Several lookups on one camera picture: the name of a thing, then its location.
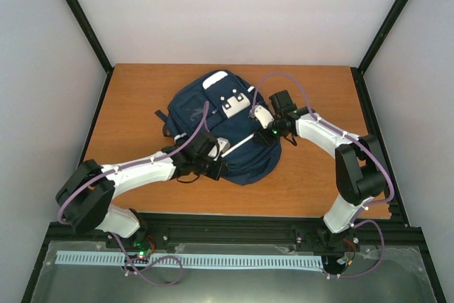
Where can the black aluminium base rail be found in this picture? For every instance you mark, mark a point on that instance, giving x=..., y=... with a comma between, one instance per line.
x=170, y=230

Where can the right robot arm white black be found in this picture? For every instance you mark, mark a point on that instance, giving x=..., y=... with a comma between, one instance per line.
x=360, y=173

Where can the black frame post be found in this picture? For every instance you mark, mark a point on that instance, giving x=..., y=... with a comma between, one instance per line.
x=385, y=28
x=86, y=27

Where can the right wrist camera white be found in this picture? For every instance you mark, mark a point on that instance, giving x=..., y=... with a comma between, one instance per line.
x=262, y=115

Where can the light blue cable duct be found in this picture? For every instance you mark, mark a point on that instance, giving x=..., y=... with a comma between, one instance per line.
x=193, y=261

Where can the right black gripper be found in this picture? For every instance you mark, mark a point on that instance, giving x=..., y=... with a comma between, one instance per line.
x=266, y=139

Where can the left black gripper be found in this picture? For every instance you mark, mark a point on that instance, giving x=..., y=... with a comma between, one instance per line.
x=220, y=170

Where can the navy blue backpack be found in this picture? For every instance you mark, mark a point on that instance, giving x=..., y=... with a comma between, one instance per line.
x=230, y=98

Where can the left black frame post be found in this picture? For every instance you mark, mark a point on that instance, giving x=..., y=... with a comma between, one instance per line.
x=86, y=27

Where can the right black frame post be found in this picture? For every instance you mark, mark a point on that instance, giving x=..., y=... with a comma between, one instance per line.
x=385, y=28

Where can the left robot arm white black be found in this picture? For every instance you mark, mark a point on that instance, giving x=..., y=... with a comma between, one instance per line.
x=86, y=199

